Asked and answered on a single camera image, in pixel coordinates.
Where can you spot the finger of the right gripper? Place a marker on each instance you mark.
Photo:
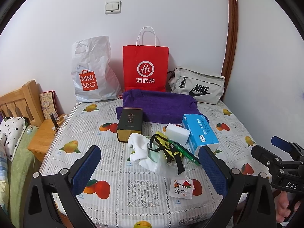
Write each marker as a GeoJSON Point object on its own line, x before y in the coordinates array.
{"type": "Point", "coordinates": [267, 158]}
{"type": "Point", "coordinates": [281, 144]}

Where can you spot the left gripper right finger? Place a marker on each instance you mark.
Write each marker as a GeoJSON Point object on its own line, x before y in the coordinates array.
{"type": "Point", "coordinates": [259, 207]}

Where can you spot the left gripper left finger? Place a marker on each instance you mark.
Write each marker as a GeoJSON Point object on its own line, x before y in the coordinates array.
{"type": "Point", "coordinates": [40, 207]}

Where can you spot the small white drawstring sachet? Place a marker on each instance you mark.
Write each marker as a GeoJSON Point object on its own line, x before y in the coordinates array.
{"type": "Point", "coordinates": [181, 189]}

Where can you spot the blue tissue pack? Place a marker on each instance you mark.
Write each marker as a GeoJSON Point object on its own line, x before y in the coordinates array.
{"type": "Point", "coordinates": [201, 134]}

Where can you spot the green wet wipes pack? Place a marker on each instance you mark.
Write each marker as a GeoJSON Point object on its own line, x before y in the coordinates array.
{"type": "Point", "coordinates": [184, 152]}

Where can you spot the white sponge block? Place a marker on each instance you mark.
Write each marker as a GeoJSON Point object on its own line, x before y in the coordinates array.
{"type": "Point", "coordinates": [177, 134]}

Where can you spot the white cloth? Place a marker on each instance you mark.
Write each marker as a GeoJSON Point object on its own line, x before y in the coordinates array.
{"type": "Point", "coordinates": [148, 159]}

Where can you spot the yellow Adidas pouch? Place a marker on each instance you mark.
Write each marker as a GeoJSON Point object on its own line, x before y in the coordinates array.
{"type": "Point", "coordinates": [169, 160]}

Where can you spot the person's right hand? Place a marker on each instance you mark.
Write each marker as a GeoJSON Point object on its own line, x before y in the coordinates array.
{"type": "Point", "coordinates": [282, 210]}

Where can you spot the green blanket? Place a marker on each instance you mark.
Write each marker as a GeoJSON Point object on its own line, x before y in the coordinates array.
{"type": "Point", "coordinates": [20, 171]}

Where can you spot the wooden bedside table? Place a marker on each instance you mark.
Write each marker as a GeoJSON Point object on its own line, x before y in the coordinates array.
{"type": "Point", "coordinates": [42, 140]}

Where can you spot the fruit print tablecloth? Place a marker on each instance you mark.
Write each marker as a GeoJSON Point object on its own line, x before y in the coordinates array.
{"type": "Point", "coordinates": [133, 183]}

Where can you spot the small black white gadget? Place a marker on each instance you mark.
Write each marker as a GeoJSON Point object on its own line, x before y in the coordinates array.
{"type": "Point", "coordinates": [55, 120]}

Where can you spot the white spotted pillow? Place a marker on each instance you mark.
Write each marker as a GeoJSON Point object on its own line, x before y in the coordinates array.
{"type": "Point", "coordinates": [13, 128]}

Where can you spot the grey Nike waist bag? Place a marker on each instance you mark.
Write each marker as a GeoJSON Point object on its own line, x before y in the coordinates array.
{"type": "Point", "coordinates": [206, 88]}

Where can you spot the patterned book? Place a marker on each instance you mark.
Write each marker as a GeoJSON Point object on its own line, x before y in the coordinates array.
{"type": "Point", "coordinates": [48, 104]}

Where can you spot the wooden bed headboard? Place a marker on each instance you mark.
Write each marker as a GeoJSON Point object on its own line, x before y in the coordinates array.
{"type": "Point", "coordinates": [24, 102]}

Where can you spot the dark green tea tin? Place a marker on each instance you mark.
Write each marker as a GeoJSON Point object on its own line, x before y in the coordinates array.
{"type": "Point", "coordinates": [130, 121]}

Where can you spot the purple towel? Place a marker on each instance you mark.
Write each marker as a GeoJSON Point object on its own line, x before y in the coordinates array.
{"type": "Point", "coordinates": [159, 107]}

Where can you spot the white Miniso plastic bag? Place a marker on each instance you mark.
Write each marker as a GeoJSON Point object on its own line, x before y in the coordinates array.
{"type": "Point", "coordinates": [93, 78]}

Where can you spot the red Haidilao paper bag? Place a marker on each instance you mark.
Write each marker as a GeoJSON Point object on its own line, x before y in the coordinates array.
{"type": "Point", "coordinates": [145, 66]}

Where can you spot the brown wooden door frame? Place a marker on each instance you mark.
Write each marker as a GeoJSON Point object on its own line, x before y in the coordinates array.
{"type": "Point", "coordinates": [231, 43]}

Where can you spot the white wall light switch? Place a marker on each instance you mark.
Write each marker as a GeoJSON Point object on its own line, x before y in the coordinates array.
{"type": "Point", "coordinates": [113, 7]}

